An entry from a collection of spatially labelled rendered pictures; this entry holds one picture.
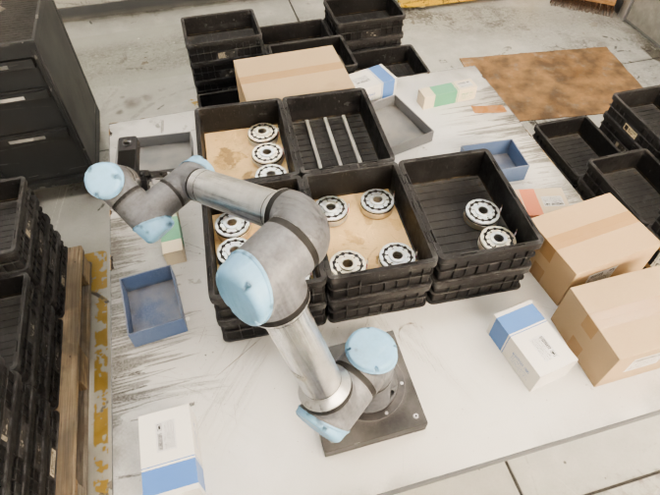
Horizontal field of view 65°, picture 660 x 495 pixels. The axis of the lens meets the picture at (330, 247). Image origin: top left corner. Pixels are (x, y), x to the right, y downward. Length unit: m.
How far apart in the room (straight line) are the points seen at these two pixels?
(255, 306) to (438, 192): 1.01
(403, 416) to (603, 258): 0.72
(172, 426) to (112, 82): 2.93
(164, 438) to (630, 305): 1.21
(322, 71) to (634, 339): 1.37
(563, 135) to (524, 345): 1.74
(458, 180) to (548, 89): 2.16
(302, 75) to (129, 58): 2.27
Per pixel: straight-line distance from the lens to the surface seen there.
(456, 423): 1.43
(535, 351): 1.47
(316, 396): 1.08
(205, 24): 3.21
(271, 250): 0.83
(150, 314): 1.61
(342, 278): 1.32
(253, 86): 2.00
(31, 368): 2.07
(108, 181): 1.14
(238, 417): 1.41
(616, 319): 1.52
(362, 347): 1.17
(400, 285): 1.44
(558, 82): 3.94
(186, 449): 1.32
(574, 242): 1.64
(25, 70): 2.66
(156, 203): 1.15
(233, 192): 1.03
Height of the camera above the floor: 2.00
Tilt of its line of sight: 51 degrees down
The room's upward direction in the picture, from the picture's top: straight up
